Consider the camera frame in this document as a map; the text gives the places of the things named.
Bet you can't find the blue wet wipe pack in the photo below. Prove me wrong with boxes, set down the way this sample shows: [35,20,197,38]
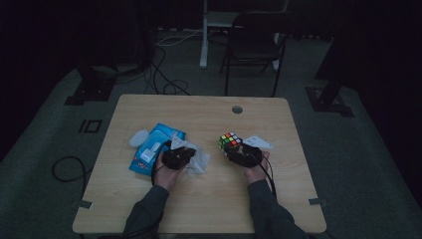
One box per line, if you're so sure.
[128,122,187,176]

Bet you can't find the black looped floor cable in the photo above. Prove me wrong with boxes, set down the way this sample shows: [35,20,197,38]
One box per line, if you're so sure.
[51,155,93,197]

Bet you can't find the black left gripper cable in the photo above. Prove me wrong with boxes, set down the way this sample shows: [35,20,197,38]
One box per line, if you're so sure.
[122,140,173,239]

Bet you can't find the black stand with flat base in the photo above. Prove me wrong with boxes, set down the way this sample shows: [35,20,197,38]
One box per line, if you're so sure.
[64,0,157,107]
[305,0,357,119]

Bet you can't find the white wet wipe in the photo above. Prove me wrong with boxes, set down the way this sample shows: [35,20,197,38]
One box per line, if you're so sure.
[180,138,211,176]

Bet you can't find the person's right hand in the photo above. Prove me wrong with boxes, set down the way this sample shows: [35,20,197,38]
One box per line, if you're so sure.
[243,150,272,185]

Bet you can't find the black tangled floor cables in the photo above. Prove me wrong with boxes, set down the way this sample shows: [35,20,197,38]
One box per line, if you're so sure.
[115,44,192,97]

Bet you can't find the white floor cable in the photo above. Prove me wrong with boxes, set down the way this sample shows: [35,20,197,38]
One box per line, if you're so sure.
[154,29,204,47]

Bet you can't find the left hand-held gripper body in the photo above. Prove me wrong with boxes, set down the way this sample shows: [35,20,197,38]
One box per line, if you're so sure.
[161,130,191,171]

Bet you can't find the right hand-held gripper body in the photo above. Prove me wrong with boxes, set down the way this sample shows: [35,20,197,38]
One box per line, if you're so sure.
[233,133,275,168]

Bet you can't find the black folding chair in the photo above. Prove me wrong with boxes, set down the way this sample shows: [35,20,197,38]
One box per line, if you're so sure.
[219,11,300,98]

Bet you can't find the person's left hand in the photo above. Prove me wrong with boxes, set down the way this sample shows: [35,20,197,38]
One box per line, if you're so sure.
[153,154,183,193]

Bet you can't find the multicoloured puzzle cube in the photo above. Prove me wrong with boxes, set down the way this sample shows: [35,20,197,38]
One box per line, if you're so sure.
[218,131,243,157]

